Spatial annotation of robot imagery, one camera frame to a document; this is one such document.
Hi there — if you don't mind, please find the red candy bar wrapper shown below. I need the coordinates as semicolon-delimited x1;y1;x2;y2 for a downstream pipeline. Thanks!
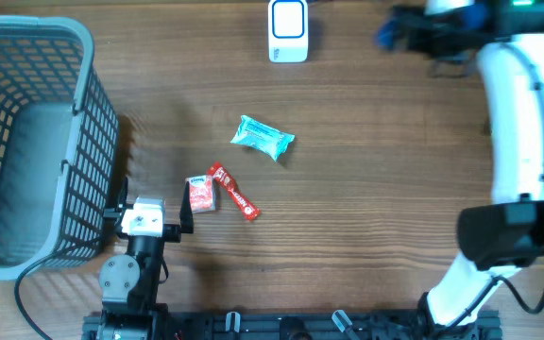
208;161;261;221

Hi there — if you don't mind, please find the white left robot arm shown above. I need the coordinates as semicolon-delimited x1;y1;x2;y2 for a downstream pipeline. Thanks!
82;179;194;339

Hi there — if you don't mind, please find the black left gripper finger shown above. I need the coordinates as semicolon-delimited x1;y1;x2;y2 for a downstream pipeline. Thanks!
179;181;195;234
114;177;128;212

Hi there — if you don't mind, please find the small red white box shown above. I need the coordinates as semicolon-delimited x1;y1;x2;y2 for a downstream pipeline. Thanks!
186;175;216;213

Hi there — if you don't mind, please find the white barcode scanner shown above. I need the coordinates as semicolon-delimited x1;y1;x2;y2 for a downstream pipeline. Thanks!
267;0;309;63

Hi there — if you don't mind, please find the teal white snack pouch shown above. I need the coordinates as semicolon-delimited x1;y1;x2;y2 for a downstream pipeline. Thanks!
230;115;295;162

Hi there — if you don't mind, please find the grey plastic lattice basket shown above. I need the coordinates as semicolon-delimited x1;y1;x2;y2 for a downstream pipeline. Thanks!
0;16;119;281

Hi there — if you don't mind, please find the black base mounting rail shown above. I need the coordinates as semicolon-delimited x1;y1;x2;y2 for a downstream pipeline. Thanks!
81;309;502;340

